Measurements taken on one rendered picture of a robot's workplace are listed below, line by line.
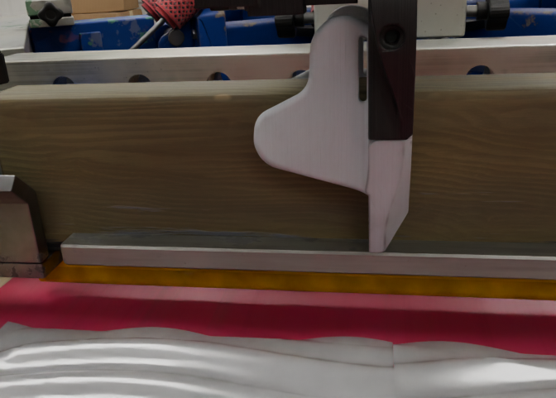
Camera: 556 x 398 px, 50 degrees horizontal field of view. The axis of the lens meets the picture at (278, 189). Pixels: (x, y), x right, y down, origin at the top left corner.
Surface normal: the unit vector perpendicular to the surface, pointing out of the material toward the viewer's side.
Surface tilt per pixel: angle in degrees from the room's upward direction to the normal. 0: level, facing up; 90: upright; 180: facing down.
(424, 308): 0
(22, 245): 90
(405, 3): 79
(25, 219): 90
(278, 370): 33
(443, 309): 0
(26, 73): 90
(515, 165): 90
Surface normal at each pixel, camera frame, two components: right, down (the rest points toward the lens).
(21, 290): -0.05, -0.93
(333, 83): -0.17, 0.22
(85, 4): -0.04, 0.39
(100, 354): -0.06, -0.62
